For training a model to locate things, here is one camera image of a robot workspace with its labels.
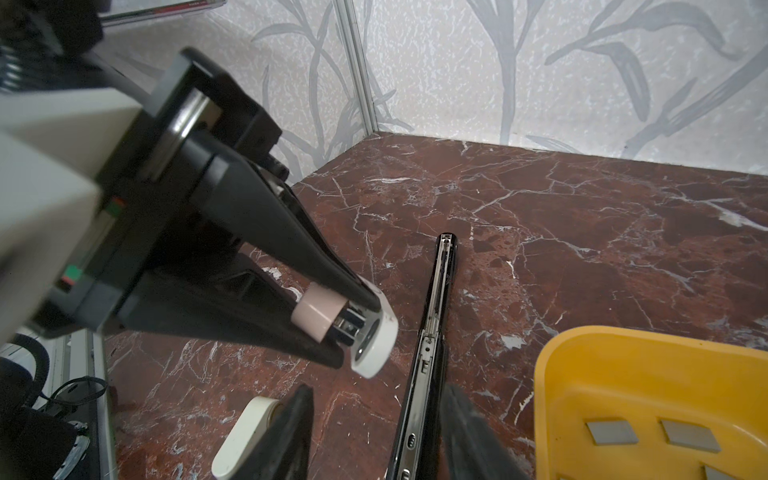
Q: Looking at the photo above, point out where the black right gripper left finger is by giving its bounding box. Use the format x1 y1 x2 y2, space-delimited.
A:
239 384 314 480

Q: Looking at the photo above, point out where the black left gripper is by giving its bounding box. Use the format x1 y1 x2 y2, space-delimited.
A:
30 48 381 369

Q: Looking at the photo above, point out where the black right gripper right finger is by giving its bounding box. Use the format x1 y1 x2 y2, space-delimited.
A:
439 384 529 480

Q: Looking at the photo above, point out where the beige white stapler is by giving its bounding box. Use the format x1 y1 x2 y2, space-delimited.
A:
211 396 282 480

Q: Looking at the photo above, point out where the yellow plastic tray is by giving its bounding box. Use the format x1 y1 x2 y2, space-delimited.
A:
534 326 767 479

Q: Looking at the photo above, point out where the grey staple strip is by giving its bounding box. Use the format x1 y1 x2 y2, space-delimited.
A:
660 419 721 453
703 465 738 480
586 419 639 446

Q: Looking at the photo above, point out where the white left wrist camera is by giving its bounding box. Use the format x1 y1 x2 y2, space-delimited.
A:
1 88 142 340

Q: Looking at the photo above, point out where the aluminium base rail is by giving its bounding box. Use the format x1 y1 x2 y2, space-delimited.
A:
1 330 117 479

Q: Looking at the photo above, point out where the aluminium frame corner post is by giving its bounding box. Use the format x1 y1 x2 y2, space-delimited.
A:
333 0 379 135

